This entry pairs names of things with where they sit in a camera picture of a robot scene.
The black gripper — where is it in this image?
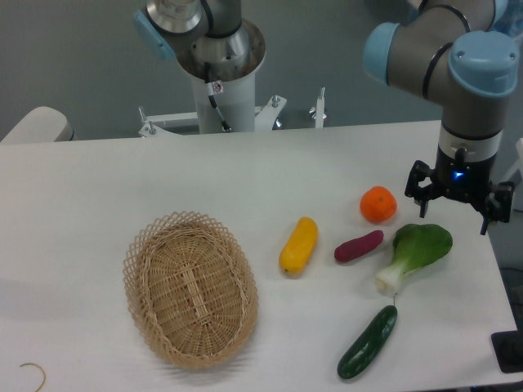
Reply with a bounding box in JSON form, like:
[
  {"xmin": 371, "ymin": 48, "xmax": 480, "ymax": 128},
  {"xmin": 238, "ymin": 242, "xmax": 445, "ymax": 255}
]
[{"xmin": 405, "ymin": 148, "xmax": 516, "ymax": 235}]

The green cucumber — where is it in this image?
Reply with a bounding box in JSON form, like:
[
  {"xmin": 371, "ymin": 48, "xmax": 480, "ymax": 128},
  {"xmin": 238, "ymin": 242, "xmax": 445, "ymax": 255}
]
[{"xmin": 337, "ymin": 305, "xmax": 398, "ymax": 380}]

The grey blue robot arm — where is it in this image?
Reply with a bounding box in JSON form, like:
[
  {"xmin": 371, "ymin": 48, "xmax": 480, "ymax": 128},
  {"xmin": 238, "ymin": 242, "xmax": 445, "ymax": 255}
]
[{"xmin": 133, "ymin": 1, "xmax": 520, "ymax": 225}]

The green bok choy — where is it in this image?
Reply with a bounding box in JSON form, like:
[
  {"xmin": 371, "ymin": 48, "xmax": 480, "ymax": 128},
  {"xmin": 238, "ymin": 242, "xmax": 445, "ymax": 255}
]
[{"xmin": 375, "ymin": 224, "xmax": 454, "ymax": 296}]

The orange tangerine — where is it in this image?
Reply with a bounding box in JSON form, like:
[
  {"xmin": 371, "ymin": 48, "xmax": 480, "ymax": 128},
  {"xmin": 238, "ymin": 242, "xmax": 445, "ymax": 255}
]
[{"xmin": 360, "ymin": 186, "xmax": 397, "ymax": 224}]

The purple sweet potato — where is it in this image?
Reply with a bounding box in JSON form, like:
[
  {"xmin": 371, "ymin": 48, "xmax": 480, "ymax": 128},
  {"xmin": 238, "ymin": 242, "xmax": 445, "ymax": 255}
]
[{"xmin": 333, "ymin": 229, "xmax": 384, "ymax": 263}]

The black device at table edge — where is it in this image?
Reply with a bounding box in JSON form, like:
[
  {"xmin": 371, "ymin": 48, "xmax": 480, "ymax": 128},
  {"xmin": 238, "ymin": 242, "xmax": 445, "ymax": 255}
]
[{"xmin": 491, "ymin": 330, "xmax": 523, "ymax": 373}]

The yellow mango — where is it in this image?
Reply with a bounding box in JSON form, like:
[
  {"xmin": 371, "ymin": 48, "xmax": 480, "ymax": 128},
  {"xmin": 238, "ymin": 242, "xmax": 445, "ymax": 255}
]
[{"xmin": 279, "ymin": 216, "xmax": 319, "ymax": 276}]

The blue plastic bag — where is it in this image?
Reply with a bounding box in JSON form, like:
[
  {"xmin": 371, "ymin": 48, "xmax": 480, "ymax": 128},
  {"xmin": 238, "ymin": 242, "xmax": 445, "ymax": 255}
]
[{"xmin": 492, "ymin": 0, "xmax": 522, "ymax": 38}]

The woven wicker basket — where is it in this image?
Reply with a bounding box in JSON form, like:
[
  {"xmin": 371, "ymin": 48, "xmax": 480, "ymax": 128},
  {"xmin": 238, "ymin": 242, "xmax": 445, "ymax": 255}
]
[{"xmin": 123, "ymin": 212, "xmax": 258, "ymax": 370}]

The white chair armrest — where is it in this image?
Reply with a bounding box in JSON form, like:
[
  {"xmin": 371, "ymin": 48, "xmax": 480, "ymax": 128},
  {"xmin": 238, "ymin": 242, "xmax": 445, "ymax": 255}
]
[{"xmin": 1, "ymin": 106, "xmax": 75, "ymax": 145}]

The tan rubber band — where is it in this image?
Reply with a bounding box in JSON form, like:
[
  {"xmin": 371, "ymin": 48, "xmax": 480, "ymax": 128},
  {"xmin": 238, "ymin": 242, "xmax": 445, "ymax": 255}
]
[{"xmin": 19, "ymin": 362, "xmax": 47, "ymax": 390}]

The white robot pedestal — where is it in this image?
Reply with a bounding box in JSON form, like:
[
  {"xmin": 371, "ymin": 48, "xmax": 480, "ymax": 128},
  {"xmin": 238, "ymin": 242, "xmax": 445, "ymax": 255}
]
[{"xmin": 137, "ymin": 20, "xmax": 330, "ymax": 139}]

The black pedestal cable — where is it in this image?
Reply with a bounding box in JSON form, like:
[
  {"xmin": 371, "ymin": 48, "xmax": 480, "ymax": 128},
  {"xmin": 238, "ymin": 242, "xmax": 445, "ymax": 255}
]
[{"xmin": 203, "ymin": 60, "xmax": 233, "ymax": 133}]

